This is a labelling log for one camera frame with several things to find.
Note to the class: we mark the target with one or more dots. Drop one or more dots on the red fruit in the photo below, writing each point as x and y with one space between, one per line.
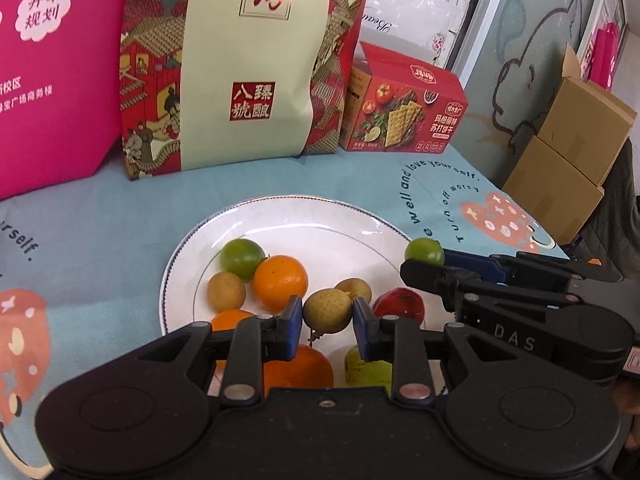
400 302

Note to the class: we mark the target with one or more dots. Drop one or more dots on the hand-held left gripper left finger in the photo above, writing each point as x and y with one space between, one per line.
291 327

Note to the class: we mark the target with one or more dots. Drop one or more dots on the small green fruit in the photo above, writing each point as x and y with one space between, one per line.
242 259
425 251

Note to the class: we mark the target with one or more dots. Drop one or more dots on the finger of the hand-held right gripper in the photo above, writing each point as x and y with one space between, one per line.
435 275
470 262

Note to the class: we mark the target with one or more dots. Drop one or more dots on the dark cloth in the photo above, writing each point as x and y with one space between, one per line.
620 210

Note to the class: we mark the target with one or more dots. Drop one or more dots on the white plate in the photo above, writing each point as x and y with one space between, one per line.
300 225

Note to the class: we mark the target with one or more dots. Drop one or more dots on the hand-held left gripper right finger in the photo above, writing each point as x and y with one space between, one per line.
364 327

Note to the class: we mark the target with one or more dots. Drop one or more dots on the large green fruit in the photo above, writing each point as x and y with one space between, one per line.
367 372

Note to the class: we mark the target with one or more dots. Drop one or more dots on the orange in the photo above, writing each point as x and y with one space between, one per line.
280 282
305 367
230 321

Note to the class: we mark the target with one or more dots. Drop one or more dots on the brown longan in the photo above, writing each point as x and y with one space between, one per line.
327 308
226 291
356 288

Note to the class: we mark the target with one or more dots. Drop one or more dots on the cardboard box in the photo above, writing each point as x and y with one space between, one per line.
555 190
585 120

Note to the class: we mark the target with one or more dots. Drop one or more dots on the pink gift bag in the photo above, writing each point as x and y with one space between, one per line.
607 60

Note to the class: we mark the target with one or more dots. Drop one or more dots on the white floral bag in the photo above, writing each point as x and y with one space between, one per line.
425 5

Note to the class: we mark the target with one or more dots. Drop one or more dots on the red green illustrated bag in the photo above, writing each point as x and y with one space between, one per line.
240 60

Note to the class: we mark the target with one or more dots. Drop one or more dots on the blue printed tablecloth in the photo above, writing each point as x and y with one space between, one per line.
100 220

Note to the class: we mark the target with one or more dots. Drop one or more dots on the magenta paper bag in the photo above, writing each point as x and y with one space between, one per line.
50 110

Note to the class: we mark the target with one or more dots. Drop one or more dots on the red cracker box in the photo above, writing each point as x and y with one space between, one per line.
400 110

